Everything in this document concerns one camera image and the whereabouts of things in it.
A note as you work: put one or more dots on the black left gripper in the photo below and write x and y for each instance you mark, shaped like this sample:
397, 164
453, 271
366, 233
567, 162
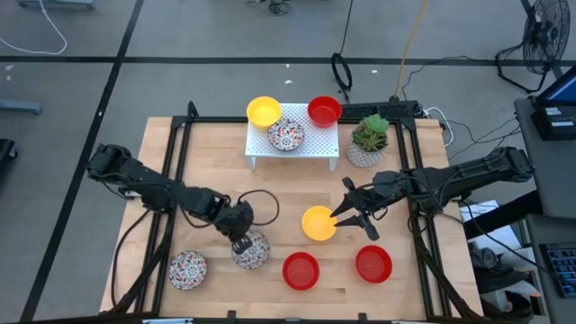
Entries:
234, 219

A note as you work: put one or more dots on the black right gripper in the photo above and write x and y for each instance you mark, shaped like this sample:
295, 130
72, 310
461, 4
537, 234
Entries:
384, 191

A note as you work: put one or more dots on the floral patterned black mini bowl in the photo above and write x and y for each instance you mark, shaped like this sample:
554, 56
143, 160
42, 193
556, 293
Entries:
256, 257
286, 134
187, 270

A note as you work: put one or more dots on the red plastic mini bowl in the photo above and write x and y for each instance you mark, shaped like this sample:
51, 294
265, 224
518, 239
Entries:
300, 270
324, 111
373, 263

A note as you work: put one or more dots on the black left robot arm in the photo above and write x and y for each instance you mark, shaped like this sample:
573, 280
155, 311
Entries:
135, 175

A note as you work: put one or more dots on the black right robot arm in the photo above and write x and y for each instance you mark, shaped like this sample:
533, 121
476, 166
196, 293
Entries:
472, 177

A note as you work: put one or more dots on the succulent in patterned white pot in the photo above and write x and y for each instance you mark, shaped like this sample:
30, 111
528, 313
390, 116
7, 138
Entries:
370, 137

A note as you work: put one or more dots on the white perforated metal shelf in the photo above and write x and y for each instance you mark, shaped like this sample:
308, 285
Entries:
315, 144

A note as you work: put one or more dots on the black power strip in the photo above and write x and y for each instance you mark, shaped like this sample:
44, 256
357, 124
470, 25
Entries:
378, 110

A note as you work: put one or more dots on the grey side desk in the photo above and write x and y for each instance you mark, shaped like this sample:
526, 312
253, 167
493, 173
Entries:
546, 180

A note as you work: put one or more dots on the black keyboard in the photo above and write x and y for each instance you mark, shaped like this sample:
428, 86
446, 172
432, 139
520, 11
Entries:
562, 267

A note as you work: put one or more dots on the black box with labels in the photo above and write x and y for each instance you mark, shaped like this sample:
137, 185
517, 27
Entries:
554, 122

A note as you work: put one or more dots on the laptop with blue screen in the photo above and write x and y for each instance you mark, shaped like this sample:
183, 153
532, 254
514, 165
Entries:
560, 90

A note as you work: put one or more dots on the black floor fan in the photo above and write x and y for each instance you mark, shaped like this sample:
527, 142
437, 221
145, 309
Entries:
542, 38

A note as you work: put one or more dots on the grey cart base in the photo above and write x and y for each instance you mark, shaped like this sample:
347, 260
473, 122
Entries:
54, 4

